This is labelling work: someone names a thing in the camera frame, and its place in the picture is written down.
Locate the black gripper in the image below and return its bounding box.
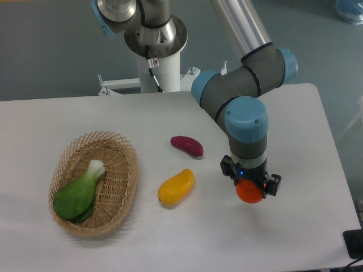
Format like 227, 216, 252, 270
220, 155, 282, 198

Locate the orange toy fruit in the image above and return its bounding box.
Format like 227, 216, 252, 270
236, 179, 263, 204

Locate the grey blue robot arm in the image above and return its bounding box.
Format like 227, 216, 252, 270
91, 1, 298, 203

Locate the woven wicker basket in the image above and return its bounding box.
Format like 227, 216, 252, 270
48, 131, 138, 236

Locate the purple sweet potato toy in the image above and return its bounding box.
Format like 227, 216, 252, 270
170, 136, 204, 157

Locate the yellow mango toy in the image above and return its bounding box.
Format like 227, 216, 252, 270
158, 168, 195, 206

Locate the black device at table edge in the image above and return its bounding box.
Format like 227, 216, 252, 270
343, 229, 362, 259

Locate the green bok choy toy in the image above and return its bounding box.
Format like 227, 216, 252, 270
53, 160, 105, 223

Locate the blue plastic bag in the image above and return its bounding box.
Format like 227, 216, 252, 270
335, 0, 362, 25

